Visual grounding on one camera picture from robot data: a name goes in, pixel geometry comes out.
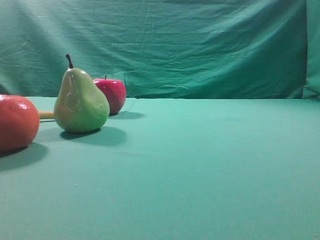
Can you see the red apple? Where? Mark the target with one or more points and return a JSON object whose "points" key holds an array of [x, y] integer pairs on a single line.
{"points": [[115, 92]]}

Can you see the green backdrop cloth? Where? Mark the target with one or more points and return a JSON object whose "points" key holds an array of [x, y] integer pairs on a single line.
{"points": [[190, 49]]}

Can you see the green pear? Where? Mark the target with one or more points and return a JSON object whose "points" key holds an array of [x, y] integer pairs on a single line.
{"points": [[80, 107]]}

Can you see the yellow banana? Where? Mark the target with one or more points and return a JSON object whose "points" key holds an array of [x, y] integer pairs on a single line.
{"points": [[46, 115]]}

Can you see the orange tangerine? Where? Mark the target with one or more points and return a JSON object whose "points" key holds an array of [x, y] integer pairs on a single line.
{"points": [[19, 122]]}

